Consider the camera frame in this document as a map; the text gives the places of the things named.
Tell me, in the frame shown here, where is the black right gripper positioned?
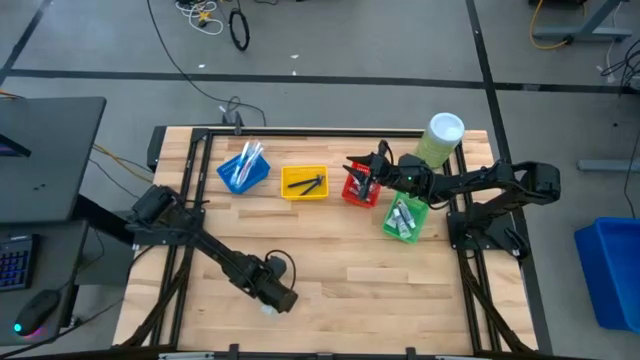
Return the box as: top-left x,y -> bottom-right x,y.
342,152 -> 439,204

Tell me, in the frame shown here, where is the small clear foil packet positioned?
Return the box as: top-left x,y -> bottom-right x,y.
349,174 -> 375,201

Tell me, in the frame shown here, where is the large white toothpaste tube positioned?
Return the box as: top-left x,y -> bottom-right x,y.
397,199 -> 417,230

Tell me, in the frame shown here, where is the white packet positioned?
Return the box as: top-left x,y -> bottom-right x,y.
391,208 -> 412,239

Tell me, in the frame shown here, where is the plastic-wrapped toothbrush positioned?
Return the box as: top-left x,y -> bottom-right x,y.
230,141 -> 251,186
238,142 -> 265,187

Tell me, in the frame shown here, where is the red plastic basket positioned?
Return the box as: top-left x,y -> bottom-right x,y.
341,162 -> 382,209

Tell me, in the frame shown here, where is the yellow plastic basket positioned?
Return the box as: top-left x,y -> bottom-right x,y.
280,164 -> 330,202

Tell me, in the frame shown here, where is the green plastic basket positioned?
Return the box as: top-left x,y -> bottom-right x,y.
382,192 -> 430,245

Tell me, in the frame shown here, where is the green disinfecting wipes canister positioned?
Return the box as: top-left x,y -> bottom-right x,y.
414,112 -> 466,170

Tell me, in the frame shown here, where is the blue plastic basket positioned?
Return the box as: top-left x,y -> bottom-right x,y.
216,152 -> 272,196

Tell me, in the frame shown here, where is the black computer mouse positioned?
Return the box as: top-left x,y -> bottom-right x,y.
13,288 -> 62,337

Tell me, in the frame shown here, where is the grey metal bar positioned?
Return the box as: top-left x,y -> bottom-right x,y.
577,158 -> 640,174

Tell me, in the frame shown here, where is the black backlit keyboard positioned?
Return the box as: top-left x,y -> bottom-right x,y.
0,233 -> 41,294

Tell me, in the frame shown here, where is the dark desk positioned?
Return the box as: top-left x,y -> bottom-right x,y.
0,96 -> 108,224

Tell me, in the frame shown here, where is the blue plastic bin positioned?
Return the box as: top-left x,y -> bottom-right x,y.
573,216 -> 640,334

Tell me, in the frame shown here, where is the black desk monitor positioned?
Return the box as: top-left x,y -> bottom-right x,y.
0,132 -> 32,159

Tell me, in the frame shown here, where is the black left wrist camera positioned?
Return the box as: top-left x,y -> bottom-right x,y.
263,255 -> 289,280

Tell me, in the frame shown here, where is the grey desk leg frame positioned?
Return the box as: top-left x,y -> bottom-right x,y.
532,0 -> 634,44

